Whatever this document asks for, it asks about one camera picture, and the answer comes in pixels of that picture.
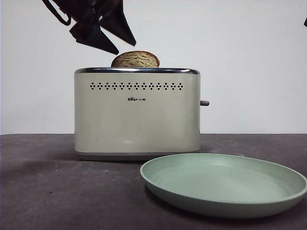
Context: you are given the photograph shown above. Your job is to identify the cream toaster with chrome rim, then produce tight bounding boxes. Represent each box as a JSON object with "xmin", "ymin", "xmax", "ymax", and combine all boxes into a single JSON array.
[{"xmin": 73, "ymin": 67, "xmax": 201, "ymax": 161}]

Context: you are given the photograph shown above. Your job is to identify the pale green round plate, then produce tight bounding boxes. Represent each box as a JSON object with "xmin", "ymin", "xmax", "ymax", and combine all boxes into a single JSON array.
[{"xmin": 140, "ymin": 153, "xmax": 307, "ymax": 219}]

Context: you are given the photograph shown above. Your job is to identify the brown-crusted bread slice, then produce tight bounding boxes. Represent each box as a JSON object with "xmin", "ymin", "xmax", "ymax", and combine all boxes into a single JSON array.
[{"xmin": 111, "ymin": 51, "xmax": 160, "ymax": 68}]

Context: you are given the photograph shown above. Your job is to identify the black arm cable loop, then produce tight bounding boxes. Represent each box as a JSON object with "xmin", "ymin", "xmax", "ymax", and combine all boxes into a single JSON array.
[{"xmin": 42, "ymin": 0, "xmax": 72, "ymax": 26}]

